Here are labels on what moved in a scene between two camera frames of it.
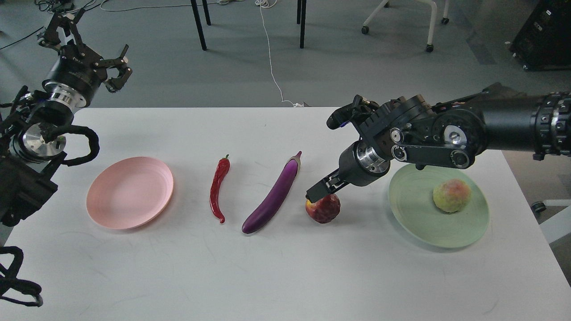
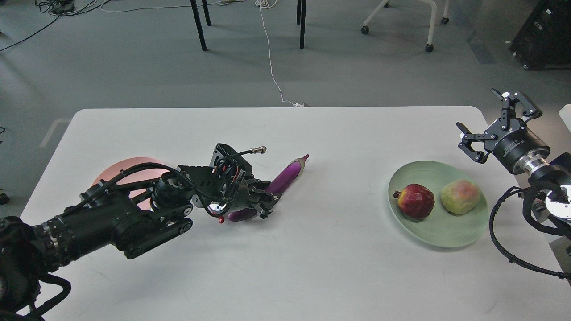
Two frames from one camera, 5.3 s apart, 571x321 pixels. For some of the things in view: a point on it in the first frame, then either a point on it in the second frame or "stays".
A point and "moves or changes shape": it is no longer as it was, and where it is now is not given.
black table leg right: [301, 12] stays
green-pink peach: [452, 195] moves or changes shape
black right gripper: [358, 163] to [509, 138]
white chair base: [429, 48] stays
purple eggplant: [291, 170] moves or changes shape
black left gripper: [76, 75] to [236, 193]
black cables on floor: [64, 6] stays
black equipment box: [544, 42] stays
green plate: [411, 200] stays
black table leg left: [197, 19] stays
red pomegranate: [324, 211] to [415, 201]
